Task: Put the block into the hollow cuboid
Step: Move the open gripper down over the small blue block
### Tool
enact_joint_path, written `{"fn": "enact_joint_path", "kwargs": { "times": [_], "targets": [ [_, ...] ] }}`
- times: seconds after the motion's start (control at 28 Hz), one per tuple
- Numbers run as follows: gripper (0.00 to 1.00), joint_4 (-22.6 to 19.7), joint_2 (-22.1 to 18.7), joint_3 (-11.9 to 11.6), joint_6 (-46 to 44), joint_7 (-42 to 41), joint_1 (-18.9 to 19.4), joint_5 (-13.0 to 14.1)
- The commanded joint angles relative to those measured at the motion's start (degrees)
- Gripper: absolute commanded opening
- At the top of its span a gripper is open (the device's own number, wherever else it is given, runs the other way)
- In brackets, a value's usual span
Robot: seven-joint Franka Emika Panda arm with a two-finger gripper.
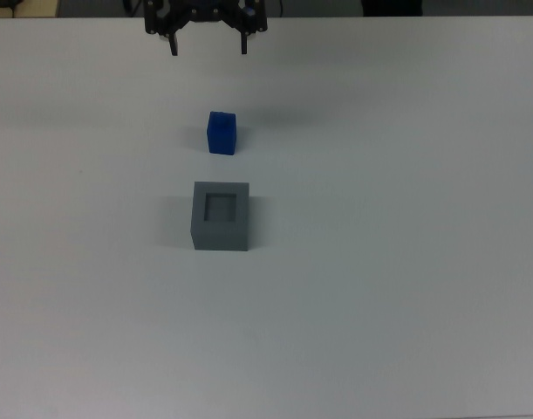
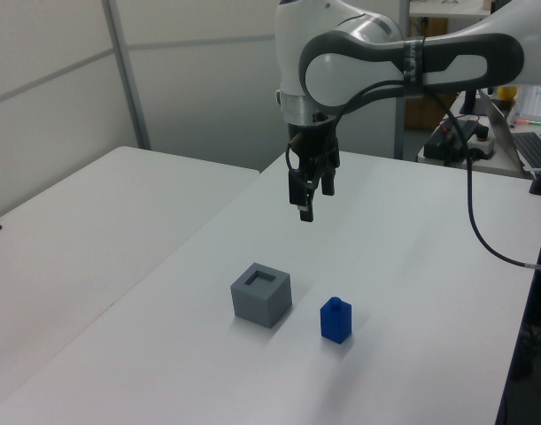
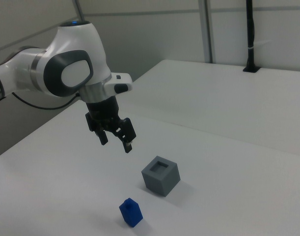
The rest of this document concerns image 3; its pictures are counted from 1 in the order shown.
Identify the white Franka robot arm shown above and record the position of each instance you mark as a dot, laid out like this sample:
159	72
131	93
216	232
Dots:
73	41

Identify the black pole stand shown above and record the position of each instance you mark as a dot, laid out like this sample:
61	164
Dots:
250	37

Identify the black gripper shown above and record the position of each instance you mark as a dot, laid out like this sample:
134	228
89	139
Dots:
103	110

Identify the blue block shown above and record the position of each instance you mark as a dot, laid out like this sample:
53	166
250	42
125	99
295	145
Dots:
131	216

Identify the grey partition post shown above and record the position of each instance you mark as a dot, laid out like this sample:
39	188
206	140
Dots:
79	9
207	29

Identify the grey hollow cuboid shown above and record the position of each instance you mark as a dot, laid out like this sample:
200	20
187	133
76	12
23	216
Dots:
164	182

